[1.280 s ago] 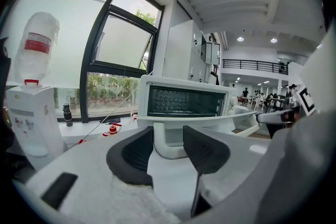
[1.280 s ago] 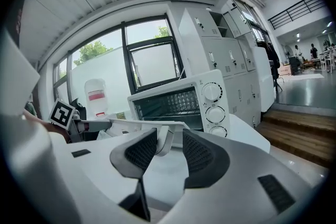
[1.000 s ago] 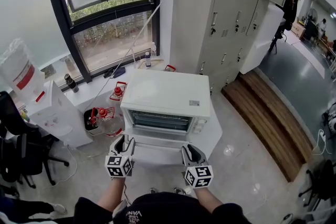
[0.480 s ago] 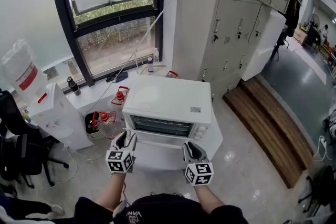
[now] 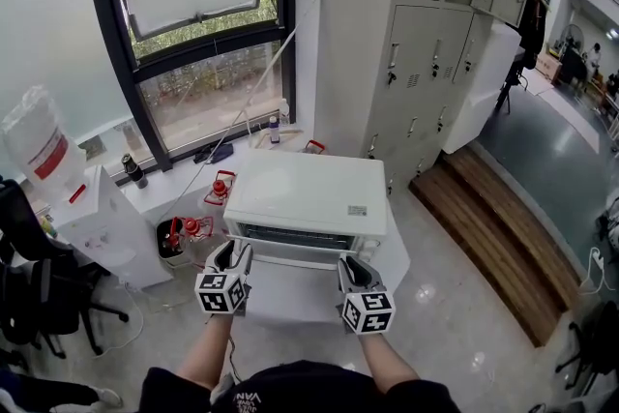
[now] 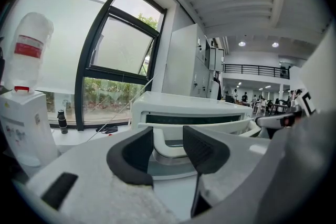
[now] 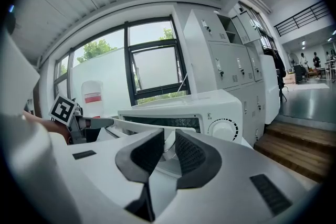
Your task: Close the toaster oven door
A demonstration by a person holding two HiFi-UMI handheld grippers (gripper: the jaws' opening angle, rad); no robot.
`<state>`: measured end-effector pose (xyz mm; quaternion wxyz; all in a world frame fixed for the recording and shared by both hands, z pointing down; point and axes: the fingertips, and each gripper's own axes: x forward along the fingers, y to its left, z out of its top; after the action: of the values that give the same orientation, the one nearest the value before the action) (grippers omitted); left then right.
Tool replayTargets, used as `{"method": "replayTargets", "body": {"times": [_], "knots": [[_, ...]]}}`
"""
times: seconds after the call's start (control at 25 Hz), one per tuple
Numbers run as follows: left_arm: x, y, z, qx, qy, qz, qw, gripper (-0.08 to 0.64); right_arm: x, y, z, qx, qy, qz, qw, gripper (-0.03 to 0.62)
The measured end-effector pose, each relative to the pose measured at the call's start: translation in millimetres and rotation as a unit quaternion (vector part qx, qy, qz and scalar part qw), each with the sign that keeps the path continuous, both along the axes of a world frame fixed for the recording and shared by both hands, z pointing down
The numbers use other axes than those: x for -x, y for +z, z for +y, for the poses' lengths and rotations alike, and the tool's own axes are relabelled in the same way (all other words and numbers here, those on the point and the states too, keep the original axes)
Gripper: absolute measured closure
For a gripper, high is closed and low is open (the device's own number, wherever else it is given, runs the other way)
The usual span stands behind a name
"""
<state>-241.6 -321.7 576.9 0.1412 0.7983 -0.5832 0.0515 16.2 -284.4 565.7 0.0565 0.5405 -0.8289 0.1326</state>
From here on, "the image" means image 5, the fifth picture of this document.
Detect standing fan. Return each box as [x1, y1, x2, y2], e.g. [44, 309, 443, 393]
[559, 23, 587, 52]

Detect black hanging jacket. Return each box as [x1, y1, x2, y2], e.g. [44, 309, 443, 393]
[516, 0, 548, 70]

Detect black pouch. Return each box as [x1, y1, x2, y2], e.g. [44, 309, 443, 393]
[192, 142, 236, 165]

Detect white shoe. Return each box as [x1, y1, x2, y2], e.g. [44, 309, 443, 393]
[90, 385, 123, 408]

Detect white power cable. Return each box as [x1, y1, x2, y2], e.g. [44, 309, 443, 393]
[578, 246, 606, 297]

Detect beige metal locker cabinet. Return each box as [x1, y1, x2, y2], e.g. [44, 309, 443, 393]
[320, 0, 534, 194]

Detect person's left forearm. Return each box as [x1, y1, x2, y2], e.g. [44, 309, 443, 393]
[174, 313, 237, 392]

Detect dark trouser leg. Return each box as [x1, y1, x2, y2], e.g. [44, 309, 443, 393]
[0, 370, 101, 413]

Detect wooden steps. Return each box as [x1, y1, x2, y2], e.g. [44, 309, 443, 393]
[408, 144, 583, 348]

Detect small black waste bin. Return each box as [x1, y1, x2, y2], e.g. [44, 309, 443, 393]
[155, 217, 193, 271]

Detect clear water jug red label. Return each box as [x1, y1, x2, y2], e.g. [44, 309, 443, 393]
[0, 85, 89, 209]

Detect white window cord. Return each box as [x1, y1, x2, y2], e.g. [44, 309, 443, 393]
[171, 0, 324, 221]

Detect black thermos bottle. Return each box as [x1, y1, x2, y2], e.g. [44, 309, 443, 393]
[120, 153, 149, 191]

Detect wooden clothes hanger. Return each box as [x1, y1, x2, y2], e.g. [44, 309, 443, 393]
[250, 127, 305, 150]

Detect white toaster oven door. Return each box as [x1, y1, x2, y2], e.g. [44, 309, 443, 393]
[244, 251, 350, 276]

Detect white toaster oven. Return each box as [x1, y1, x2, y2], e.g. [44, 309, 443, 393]
[221, 148, 392, 258]

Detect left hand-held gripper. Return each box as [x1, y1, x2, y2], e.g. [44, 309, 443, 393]
[194, 240, 254, 318]

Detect person's black shirt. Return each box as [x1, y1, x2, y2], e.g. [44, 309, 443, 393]
[138, 359, 461, 413]

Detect black office chair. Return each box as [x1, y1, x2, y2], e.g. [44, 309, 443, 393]
[0, 178, 131, 360]

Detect black window frame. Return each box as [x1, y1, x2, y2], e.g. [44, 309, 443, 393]
[82, 0, 298, 174]

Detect white cabinet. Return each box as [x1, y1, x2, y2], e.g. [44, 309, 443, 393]
[441, 20, 527, 156]

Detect white water dispenser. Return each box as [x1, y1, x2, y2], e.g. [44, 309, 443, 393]
[51, 163, 174, 290]

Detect black chair with wheels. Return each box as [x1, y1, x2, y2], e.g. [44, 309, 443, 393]
[554, 299, 619, 398]

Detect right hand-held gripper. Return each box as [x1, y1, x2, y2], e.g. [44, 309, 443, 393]
[337, 254, 397, 337]

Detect person's right forearm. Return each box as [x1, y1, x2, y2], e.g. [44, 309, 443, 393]
[357, 332, 421, 396]

